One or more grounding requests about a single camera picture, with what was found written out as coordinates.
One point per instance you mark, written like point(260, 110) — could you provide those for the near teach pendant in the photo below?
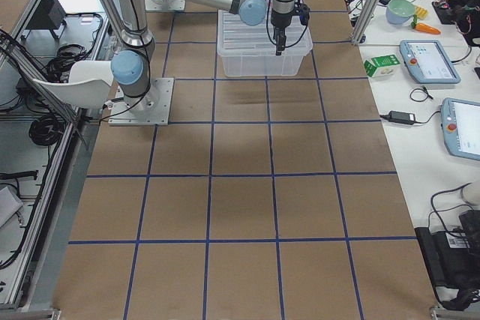
point(460, 127)

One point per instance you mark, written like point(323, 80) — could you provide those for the white chair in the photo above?
point(88, 85)

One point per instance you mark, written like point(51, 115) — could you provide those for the teach pendant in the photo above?
point(460, 127)
point(428, 63)

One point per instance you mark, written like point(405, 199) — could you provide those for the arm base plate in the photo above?
point(162, 6)
point(153, 109)

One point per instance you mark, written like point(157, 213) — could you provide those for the toy carrot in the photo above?
point(423, 28)

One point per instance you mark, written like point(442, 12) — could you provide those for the green white carton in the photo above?
point(383, 65)

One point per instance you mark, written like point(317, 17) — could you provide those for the far teach pendant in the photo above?
point(428, 63)

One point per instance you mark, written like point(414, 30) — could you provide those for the black power adapter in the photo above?
point(401, 117)

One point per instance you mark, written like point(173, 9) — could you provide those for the green and blue bowl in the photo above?
point(399, 11)

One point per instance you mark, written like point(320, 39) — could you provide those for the yellow toy corn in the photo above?
point(420, 13)

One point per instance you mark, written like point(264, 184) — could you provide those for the translucent plastic storage box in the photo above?
point(262, 63)

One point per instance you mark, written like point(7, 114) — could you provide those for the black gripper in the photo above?
point(279, 20)

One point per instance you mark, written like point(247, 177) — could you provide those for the translucent plastic box lid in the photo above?
point(234, 38)

